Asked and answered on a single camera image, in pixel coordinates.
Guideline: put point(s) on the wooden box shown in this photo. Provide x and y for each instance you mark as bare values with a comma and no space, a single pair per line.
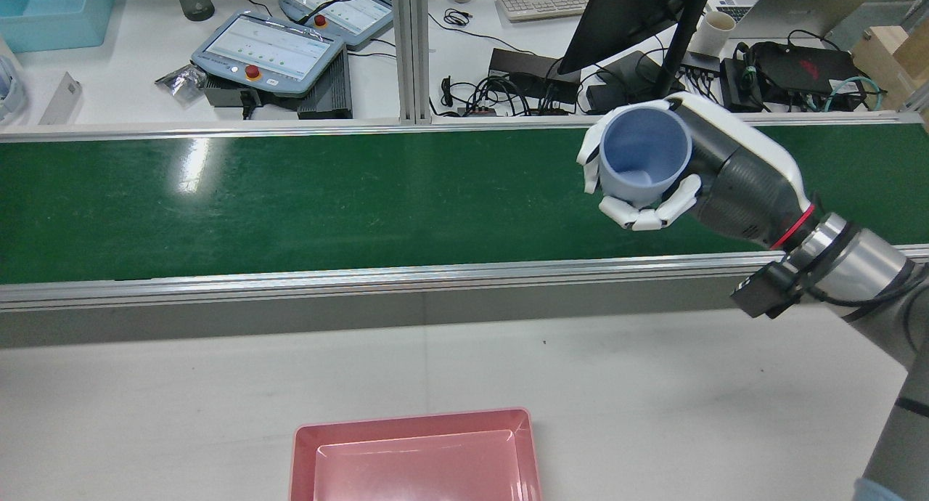
882,58

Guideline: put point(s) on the grey small carton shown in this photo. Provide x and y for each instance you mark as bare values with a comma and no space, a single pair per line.
60,100

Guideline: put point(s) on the black power adapter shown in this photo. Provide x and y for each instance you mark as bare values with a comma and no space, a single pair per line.
739,87

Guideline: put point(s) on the silver laptop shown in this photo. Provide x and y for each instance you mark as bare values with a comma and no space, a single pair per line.
805,3

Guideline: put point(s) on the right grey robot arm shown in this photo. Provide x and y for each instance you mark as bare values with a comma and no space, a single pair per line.
864,269

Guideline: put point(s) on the clear plastic container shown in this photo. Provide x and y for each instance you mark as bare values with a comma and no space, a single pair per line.
11,91

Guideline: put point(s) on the light blue plastic cup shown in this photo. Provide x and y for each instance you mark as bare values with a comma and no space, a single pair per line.
642,152

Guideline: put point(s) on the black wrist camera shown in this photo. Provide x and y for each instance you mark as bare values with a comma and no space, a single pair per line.
766,290

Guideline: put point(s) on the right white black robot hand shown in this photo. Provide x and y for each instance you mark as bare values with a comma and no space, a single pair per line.
747,181

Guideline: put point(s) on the pink plastic box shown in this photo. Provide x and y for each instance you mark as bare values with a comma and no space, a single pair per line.
421,472

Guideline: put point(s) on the white keyboard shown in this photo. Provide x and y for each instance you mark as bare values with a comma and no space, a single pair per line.
544,3

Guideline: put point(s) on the silver foil bag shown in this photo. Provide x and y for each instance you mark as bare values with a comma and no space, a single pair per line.
181,83

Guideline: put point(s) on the black port hub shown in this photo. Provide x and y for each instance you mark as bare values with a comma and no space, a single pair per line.
700,65

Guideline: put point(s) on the aluminium profile post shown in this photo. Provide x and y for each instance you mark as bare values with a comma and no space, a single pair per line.
411,51

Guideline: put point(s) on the light blue plastic bin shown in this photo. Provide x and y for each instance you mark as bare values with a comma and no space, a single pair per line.
51,14

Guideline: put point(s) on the black power adapter box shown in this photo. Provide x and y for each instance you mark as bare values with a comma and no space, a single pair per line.
805,69

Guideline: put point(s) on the aluminium conveyor side rail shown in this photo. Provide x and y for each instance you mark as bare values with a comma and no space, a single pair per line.
435,277
218,131

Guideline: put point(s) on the white paper cup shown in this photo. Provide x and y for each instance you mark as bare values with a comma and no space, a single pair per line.
711,35

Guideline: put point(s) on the black computer monitor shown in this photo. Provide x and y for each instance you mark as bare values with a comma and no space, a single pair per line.
624,14
631,83

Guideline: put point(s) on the black docking box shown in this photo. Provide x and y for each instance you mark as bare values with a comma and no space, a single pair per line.
526,69

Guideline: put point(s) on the large robot teach pendant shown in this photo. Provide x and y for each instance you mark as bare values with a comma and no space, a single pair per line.
268,54

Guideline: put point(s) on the black finned controller box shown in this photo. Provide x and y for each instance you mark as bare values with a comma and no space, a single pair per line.
330,94

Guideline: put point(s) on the small robot teach pendant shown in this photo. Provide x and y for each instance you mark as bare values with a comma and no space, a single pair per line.
341,7

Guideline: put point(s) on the green conveyor belt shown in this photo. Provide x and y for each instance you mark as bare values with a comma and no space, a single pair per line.
363,203

